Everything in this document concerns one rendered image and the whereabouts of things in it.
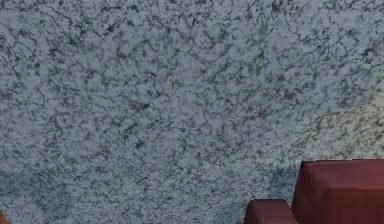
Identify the orange round object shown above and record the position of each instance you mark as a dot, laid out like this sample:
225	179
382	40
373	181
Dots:
2	219

